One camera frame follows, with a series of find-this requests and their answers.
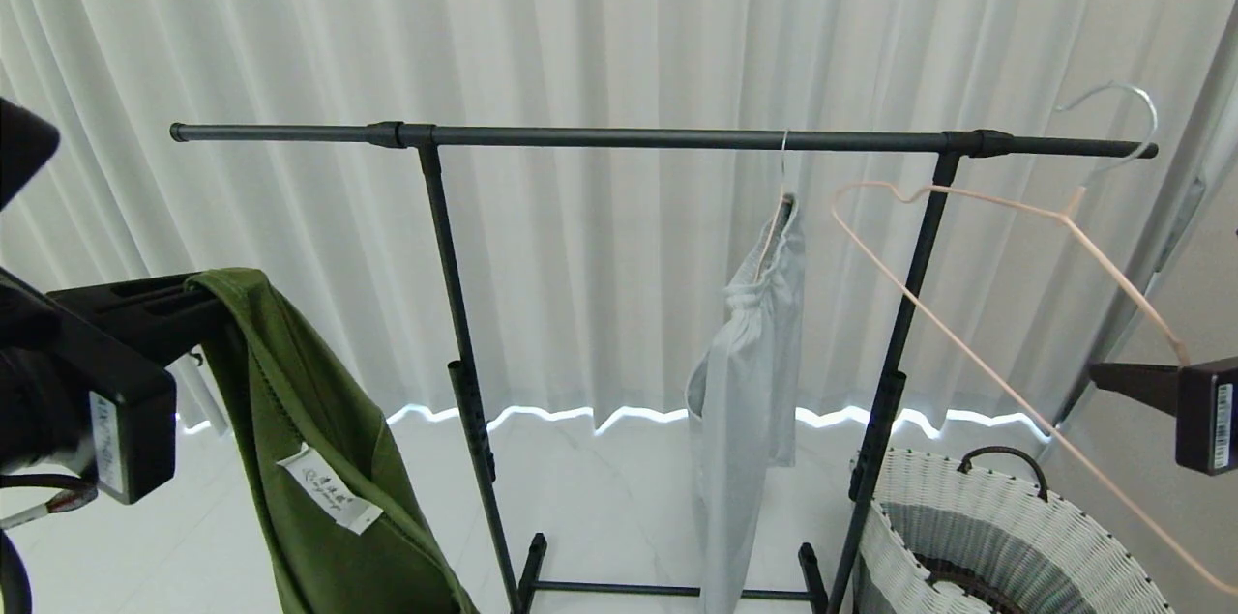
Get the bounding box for black cable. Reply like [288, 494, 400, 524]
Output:
[0, 529, 32, 614]

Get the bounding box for pink clothes hanger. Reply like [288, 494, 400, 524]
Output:
[752, 131, 799, 281]
[830, 82, 1238, 596]

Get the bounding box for white laundry basket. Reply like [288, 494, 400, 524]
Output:
[851, 445, 1176, 614]

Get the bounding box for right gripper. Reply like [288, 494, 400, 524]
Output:
[1175, 358, 1238, 477]

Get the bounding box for green garment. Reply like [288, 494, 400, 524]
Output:
[186, 268, 480, 614]

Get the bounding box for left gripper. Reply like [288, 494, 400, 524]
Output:
[0, 266, 178, 506]

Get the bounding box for pale grey shorts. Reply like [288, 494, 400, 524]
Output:
[685, 193, 807, 614]

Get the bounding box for black clothes rack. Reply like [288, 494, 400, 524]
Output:
[169, 121, 1159, 614]

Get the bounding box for white curtain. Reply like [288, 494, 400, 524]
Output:
[0, 0, 1238, 441]

